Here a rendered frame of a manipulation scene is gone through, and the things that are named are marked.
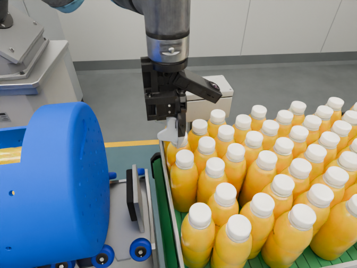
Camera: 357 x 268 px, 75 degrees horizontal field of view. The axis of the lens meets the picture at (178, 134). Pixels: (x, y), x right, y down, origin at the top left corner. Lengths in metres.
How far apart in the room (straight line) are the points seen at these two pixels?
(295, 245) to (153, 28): 0.44
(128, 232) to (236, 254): 0.26
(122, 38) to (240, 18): 1.49
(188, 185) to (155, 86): 0.23
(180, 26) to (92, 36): 2.92
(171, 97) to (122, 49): 2.85
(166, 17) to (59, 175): 0.27
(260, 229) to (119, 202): 0.35
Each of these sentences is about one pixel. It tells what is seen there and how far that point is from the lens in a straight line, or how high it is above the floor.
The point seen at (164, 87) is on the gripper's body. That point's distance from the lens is 0.46.
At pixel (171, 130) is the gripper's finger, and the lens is 0.50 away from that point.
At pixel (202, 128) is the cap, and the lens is 0.58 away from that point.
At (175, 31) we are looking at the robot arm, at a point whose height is 1.33.
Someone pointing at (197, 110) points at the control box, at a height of 1.04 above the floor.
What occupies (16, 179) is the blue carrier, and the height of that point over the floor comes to 1.20.
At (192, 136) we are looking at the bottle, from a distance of 0.60.
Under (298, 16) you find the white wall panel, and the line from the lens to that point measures 3.61.
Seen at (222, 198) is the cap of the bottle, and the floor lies 1.08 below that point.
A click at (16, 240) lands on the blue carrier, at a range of 0.41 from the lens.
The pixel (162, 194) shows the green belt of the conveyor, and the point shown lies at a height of 0.90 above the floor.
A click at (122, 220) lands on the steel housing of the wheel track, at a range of 0.61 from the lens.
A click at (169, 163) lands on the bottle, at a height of 1.00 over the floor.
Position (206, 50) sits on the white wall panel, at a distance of 3.33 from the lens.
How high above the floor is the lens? 1.45
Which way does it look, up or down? 41 degrees down
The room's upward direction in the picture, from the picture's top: straight up
